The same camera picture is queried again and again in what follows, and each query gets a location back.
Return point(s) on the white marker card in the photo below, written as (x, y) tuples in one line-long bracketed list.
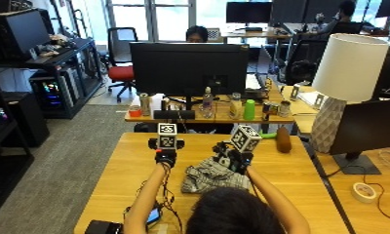
[(213, 33)]

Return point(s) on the green plastic toy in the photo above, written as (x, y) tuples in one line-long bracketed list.
[(268, 135)]

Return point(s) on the red seat office chair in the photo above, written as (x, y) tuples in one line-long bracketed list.
[(121, 73)]

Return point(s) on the small red cup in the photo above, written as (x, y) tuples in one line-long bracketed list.
[(135, 112)]

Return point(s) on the large black monitor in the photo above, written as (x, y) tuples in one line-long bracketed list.
[(181, 68)]

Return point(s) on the green plastic cup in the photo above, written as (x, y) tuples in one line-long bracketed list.
[(249, 110)]

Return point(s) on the white marker cube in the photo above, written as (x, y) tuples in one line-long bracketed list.
[(167, 136), (245, 138)]

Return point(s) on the white table lamp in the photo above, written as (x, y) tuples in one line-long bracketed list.
[(350, 66)]

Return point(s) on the brown oblong brush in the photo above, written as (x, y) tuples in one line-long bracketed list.
[(284, 140)]

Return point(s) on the black cabinet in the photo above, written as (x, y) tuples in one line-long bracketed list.
[(26, 117)]

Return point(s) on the person's right hand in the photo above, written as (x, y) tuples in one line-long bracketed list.
[(236, 162)]

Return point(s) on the black battery box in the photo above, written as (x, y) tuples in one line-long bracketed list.
[(102, 227)]

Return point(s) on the grey striped cloth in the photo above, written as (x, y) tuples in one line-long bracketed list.
[(208, 180)]

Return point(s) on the person's left hand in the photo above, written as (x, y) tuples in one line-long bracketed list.
[(165, 157)]

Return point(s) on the black side desk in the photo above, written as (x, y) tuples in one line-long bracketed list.
[(84, 55)]

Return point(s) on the black desk monitor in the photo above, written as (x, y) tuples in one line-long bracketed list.
[(370, 126)]

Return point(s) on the black flat screen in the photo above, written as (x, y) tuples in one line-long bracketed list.
[(18, 32)]

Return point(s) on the white tape roll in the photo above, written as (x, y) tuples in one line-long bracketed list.
[(363, 192)]

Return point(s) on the clear water bottle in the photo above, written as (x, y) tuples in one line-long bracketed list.
[(208, 102)]

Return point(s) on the lit computer tower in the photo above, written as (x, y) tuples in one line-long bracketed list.
[(52, 91)]

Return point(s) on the small glass jar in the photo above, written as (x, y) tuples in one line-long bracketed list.
[(285, 109)]

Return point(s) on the black speaker bar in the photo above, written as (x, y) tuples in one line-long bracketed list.
[(175, 114)]

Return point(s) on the smartphone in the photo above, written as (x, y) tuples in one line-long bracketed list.
[(153, 215)]

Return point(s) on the black background monitor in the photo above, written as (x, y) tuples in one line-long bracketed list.
[(249, 12)]

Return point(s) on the white box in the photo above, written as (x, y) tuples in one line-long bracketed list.
[(157, 101)]

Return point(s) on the small marker stand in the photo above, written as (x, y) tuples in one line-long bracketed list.
[(296, 92), (318, 101)]

